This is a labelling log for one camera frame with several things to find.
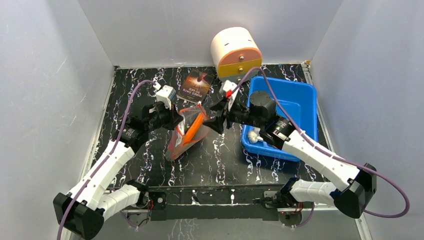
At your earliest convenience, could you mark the clear zip bag orange zipper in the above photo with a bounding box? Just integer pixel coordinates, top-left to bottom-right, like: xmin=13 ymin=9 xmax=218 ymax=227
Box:
xmin=165 ymin=104 xmax=210 ymax=162

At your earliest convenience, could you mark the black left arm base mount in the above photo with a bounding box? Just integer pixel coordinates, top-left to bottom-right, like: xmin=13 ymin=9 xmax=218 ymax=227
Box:
xmin=121 ymin=191 xmax=167 ymax=219

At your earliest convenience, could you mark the blue plastic bin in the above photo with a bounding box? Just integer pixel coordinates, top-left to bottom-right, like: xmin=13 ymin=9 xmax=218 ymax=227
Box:
xmin=241 ymin=77 xmax=318 ymax=162

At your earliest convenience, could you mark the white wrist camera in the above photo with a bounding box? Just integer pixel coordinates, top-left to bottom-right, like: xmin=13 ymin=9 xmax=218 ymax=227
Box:
xmin=155 ymin=85 xmax=177 ymax=110
xmin=219 ymin=80 xmax=239 ymax=110

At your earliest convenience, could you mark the round white drawer cabinet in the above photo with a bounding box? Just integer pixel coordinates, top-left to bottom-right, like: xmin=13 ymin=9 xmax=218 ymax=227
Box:
xmin=210 ymin=26 xmax=263 ymax=83

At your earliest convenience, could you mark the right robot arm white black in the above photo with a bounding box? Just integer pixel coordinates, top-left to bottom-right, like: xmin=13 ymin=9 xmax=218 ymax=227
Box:
xmin=203 ymin=91 xmax=377 ymax=219

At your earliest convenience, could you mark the aluminium front rail frame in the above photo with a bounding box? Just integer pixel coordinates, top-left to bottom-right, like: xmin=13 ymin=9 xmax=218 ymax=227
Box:
xmin=59 ymin=189 xmax=372 ymax=240

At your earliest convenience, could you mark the white toy garlic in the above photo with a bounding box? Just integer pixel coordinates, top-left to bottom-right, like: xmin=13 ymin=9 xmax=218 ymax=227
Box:
xmin=247 ymin=130 xmax=264 ymax=144

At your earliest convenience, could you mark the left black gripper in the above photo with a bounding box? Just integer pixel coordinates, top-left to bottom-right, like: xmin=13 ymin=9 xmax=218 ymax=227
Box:
xmin=145 ymin=100 xmax=184 ymax=133

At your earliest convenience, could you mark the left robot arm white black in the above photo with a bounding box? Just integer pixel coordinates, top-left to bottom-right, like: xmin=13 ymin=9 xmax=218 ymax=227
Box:
xmin=53 ymin=101 xmax=183 ymax=240

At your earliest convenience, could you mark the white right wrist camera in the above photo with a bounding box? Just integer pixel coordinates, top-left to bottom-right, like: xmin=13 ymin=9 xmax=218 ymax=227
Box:
xmin=219 ymin=80 xmax=239 ymax=110

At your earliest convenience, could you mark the dark paperback book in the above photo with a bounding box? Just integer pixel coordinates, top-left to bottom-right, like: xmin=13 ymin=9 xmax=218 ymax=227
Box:
xmin=177 ymin=70 xmax=214 ymax=104

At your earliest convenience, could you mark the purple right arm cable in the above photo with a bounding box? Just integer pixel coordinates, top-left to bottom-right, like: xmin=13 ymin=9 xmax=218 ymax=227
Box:
xmin=231 ymin=67 xmax=411 ymax=229

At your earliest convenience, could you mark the orange toy squash slice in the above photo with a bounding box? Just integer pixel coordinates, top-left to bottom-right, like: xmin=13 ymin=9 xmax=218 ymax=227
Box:
xmin=183 ymin=113 xmax=205 ymax=145

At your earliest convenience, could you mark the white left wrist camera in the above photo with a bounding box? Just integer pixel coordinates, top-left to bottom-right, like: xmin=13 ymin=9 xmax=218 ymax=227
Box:
xmin=155 ymin=85 xmax=177 ymax=110

